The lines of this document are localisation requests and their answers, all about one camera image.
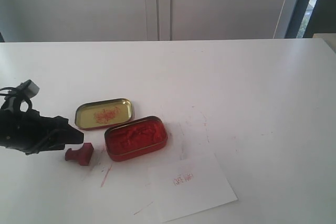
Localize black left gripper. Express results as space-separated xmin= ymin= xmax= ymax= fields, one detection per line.
xmin=1 ymin=110 xmax=84 ymax=155

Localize red rubber stamp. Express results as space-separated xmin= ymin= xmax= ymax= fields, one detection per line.
xmin=65 ymin=143 xmax=94 ymax=166

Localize red ink pad tin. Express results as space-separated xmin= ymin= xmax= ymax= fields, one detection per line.
xmin=104 ymin=116 xmax=168 ymax=162

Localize gold tin lid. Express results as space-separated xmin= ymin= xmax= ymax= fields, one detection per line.
xmin=75 ymin=98 xmax=133 ymax=130

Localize white cabinet doors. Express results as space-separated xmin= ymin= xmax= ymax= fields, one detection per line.
xmin=1 ymin=0 xmax=296 ymax=42

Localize white paper sheet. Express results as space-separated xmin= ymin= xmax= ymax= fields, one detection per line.
xmin=148 ymin=153 xmax=238 ymax=222

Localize beige side table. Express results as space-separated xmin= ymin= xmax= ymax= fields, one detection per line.
xmin=313 ymin=33 xmax=336 ymax=52

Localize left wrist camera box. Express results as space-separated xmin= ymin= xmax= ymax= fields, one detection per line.
xmin=17 ymin=79 xmax=40 ymax=99

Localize white hanging cord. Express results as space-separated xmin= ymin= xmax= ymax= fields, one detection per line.
xmin=272 ymin=0 xmax=295 ymax=39

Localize dark window frame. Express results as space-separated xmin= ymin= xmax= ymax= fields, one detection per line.
xmin=285 ymin=0 xmax=335 ymax=38

